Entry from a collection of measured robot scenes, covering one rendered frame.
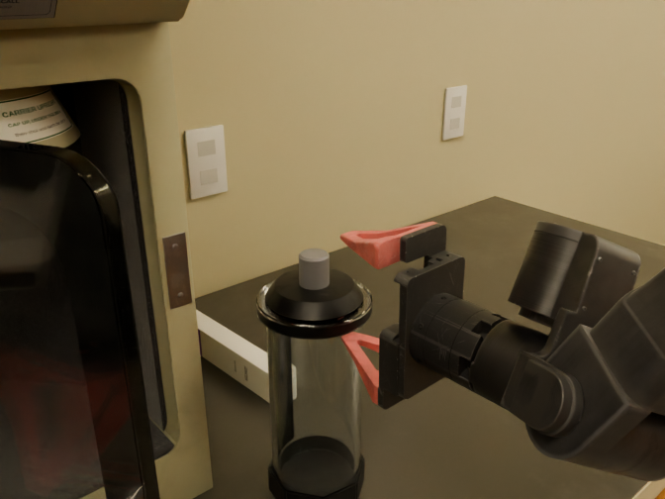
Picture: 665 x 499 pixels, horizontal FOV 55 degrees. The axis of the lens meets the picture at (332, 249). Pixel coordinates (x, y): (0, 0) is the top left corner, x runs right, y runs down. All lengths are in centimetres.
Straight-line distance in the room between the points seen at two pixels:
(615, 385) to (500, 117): 132
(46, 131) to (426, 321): 32
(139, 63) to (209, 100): 54
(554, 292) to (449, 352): 8
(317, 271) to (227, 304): 52
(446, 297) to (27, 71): 33
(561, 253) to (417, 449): 41
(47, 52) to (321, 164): 79
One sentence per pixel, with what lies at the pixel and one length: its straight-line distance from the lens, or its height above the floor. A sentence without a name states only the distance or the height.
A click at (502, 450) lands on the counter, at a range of 79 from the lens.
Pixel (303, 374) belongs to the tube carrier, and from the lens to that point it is 59.
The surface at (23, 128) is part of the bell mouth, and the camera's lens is 53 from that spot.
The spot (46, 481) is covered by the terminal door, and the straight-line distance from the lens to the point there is 31.
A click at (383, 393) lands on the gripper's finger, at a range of 51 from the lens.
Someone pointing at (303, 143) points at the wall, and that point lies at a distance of 119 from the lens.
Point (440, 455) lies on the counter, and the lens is 77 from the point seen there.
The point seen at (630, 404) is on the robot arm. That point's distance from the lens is 34.
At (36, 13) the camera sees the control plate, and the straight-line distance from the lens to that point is 46.
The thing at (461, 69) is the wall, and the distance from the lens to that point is 148.
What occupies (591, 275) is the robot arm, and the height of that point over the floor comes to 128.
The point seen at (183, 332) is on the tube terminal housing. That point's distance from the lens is 61.
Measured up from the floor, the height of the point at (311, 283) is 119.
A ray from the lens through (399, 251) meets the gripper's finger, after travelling 47.
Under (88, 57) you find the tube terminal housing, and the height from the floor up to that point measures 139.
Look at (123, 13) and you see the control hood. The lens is 49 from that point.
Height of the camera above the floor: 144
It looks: 23 degrees down
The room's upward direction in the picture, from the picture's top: straight up
